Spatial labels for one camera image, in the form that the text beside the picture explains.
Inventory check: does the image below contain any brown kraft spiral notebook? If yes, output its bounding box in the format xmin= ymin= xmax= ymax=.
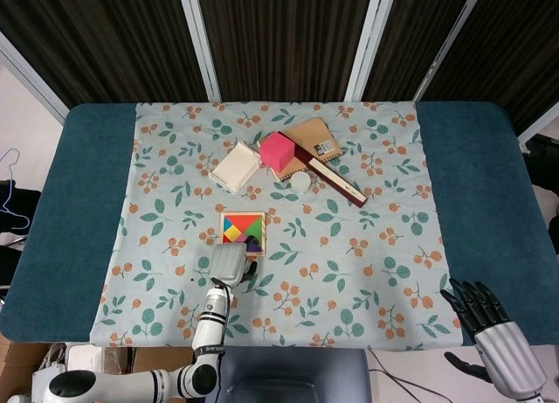
xmin=259 ymin=116 xmax=344 ymax=184

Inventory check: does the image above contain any small white round lid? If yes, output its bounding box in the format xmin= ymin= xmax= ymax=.
xmin=291 ymin=170 xmax=313 ymax=195

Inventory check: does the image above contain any green triangle puzzle piece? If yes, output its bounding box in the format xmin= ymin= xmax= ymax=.
xmin=244 ymin=217 xmax=264 ymax=247

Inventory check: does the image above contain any white plastic box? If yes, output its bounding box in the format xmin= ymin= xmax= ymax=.
xmin=209 ymin=140 xmax=262 ymax=196

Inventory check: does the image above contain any black equipment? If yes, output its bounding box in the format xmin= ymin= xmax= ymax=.
xmin=521 ymin=134 xmax=559 ymax=191

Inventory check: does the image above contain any wooden tangram tray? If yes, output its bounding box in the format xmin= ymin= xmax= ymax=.
xmin=218 ymin=210 xmax=268 ymax=259

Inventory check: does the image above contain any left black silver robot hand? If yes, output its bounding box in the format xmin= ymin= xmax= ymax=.
xmin=207 ymin=242 xmax=259 ymax=289

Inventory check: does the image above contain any pink cube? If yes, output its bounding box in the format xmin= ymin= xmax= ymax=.
xmin=259 ymin=131 xmax=300 ymax=171

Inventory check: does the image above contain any brown cardboard box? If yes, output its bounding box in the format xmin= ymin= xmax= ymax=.
xmin=0 ymin=339 xmax=50 ymax=403
xmin=104 ymin=345 xmax=196 ymax=373

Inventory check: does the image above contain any dark grey chair seat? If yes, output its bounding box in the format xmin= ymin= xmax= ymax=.
xmin=209 ymin=346 xmax=373 ymax=403

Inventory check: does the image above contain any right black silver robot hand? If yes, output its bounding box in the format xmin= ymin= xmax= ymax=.
xmin=439 ymin=278 xmax=548 ymax=399

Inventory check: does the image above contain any floral leaf print tablecloth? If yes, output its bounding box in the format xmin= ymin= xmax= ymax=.
xmin=89 ymin=100 xmax=464 ymax=350

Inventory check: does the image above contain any black cable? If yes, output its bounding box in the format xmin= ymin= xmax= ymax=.
xmin=369 ymin=348 xmax=442 ymax=403

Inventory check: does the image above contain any teal fabric table cover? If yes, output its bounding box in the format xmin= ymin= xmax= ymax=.
xmin=0 ymin=101 xmax=559 ymax=348

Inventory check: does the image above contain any black chair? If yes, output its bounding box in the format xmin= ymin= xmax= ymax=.
xmin=0 ymin=178 xmax=44 ymax=288

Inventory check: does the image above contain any dark red long box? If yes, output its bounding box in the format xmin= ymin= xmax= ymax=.
xmin=279 ymin=131 xmax=369 ymax=210

